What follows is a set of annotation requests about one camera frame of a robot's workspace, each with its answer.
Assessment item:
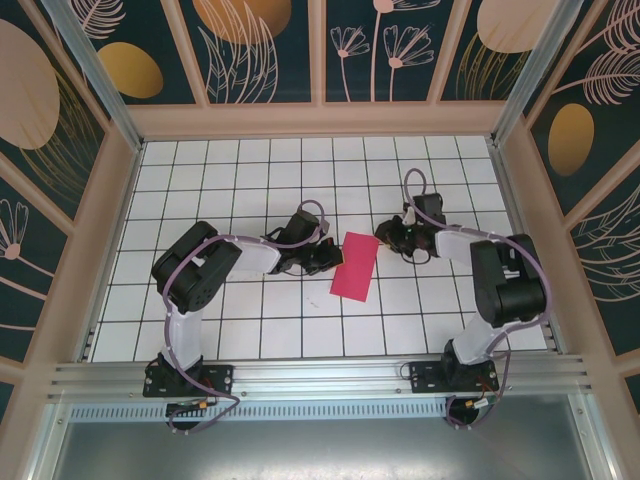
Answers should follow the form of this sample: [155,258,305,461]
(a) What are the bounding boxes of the pink cloth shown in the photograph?
[329,231,380,304]

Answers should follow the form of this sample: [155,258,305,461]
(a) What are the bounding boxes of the grey metal sheet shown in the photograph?
[22,419,619,480]

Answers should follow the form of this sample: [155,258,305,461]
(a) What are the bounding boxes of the aluminium table side rail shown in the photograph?
[487,139,566,354]
[77,142,147,362]

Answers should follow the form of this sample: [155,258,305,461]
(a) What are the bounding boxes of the aluminium mounting rail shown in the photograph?
[47,353,596,402]

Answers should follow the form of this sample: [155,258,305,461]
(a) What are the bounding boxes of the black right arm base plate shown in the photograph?
[408,360,500,394]

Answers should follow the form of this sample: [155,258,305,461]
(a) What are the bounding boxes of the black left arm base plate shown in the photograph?
[143,363,235,399]

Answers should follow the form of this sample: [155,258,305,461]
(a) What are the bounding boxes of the slotted metal cable duct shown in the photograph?
[68,403,451,424]

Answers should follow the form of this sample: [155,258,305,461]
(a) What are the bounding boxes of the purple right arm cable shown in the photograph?
[403,168,554,432]

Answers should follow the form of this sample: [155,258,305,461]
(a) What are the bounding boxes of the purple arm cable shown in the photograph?
[403,168,554,432]
[163,199,332,435]

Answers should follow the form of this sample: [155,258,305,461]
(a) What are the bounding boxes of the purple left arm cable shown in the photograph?
[163,199,332,435]

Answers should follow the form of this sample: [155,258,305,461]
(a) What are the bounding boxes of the orange yellow connector wires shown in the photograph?
[167,397,214,416]
[464,384,501,412]

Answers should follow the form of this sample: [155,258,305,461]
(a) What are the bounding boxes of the aluminium frame post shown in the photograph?
[40,0,147,152]
[490,0,585,147]

